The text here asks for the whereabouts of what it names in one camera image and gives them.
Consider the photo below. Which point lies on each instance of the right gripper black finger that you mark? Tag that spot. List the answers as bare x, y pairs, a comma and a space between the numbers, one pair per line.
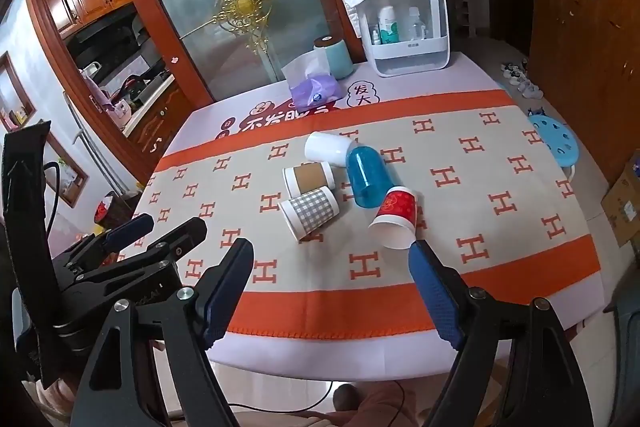
157, 265

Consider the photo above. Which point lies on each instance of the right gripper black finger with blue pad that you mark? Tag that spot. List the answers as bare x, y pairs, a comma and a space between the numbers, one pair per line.
120, 386
543, 385

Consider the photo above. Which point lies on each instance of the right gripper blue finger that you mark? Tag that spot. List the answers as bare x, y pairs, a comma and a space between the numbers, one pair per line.
127, 230

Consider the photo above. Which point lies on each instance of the grey checkered paper cup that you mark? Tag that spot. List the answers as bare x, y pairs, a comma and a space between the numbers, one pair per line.
306, 213

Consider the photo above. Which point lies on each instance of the brown sleeve paper cup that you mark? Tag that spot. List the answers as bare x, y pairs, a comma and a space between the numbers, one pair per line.
305, 178

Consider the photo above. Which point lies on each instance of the blue translucent plastic cup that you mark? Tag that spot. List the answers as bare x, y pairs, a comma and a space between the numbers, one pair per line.
369, 177

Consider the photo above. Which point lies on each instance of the red paper cup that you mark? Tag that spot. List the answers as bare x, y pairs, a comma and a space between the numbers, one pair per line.
394, 225

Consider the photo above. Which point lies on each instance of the orange beige H-pattern cloth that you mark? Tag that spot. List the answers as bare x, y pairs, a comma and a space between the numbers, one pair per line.
492, 203

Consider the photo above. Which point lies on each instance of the cardboard box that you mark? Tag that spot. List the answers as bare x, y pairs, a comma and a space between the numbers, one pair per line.
622, 203

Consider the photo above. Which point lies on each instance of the purple tissue pack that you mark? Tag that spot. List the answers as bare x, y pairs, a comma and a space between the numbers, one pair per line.
310, 81

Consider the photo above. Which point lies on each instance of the blue plastic stool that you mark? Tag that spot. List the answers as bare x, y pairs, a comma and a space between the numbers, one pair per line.
560, 141

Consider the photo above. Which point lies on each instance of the teal cylindrical canister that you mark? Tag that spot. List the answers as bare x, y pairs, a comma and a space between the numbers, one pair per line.
337, 54

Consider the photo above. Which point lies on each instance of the teal white bottle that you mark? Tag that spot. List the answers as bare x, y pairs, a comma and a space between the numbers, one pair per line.
387, 25

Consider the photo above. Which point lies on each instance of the white desktop storage box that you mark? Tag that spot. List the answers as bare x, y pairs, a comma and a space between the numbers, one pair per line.
406, 56

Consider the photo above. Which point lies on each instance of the clear plastic bottle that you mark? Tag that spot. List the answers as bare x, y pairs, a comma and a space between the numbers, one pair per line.
416, 29

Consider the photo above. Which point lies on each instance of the brown wooden cabinet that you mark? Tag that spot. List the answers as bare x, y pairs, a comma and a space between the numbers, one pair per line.
584, 55

